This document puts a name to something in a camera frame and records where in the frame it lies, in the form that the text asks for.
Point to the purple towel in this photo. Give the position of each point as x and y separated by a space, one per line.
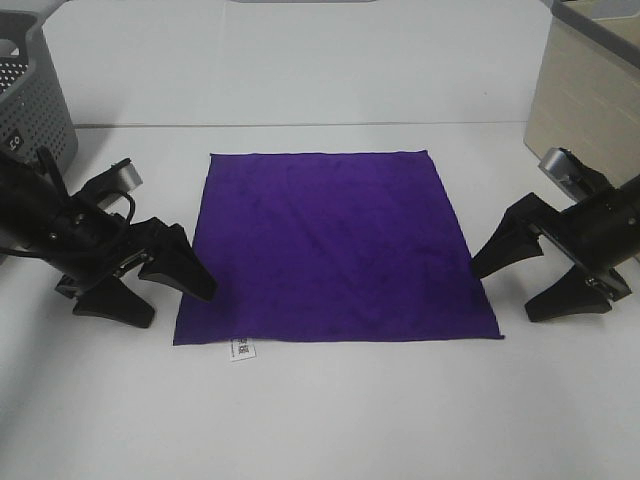
332 247

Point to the beige storage box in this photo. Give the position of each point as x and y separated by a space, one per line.
587 91

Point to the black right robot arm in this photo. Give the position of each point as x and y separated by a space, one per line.
631 181

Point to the grey perforated plastic basket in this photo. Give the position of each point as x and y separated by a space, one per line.
34 111

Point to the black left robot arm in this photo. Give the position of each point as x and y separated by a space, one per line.
42 178

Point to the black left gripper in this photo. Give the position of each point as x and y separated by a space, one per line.
89 246

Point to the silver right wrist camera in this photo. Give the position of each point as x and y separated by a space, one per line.
570 175

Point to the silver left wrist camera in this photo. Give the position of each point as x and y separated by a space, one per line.
104 189

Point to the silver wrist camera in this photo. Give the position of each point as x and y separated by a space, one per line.
104 189
570 175

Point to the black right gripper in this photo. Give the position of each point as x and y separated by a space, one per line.
597 234

